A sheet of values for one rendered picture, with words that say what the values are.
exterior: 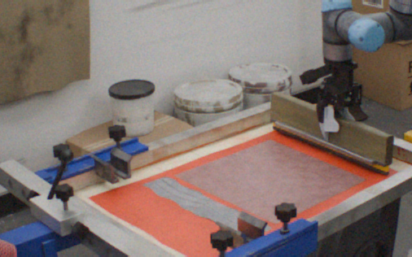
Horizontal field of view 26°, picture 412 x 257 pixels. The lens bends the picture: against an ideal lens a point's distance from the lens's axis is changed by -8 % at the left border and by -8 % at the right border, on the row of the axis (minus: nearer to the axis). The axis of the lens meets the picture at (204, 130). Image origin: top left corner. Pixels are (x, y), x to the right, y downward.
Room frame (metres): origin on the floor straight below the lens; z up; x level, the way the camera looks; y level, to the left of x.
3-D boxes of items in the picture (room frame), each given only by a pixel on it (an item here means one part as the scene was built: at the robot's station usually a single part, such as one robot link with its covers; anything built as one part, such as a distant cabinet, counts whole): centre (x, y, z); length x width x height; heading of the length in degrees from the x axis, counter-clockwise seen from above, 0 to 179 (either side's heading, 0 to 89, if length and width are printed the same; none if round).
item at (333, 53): (2.10, -0.32, 1.22); 0.08 x 0.08 x 0.05
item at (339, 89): (2.10, -0.32, 1.14); 0.09 x 0.08 x 0.12; 39
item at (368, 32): (2.01, -0.38, 1.30); 0.11 x 0.11 x 0.08; 24
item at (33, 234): (1.59, 0.34, 1.02); 0.17 x 0.06 x 0.05; 129
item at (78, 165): (2.01, 0.26, 0.97); 0.30 x 0.05 x 0.07; 129
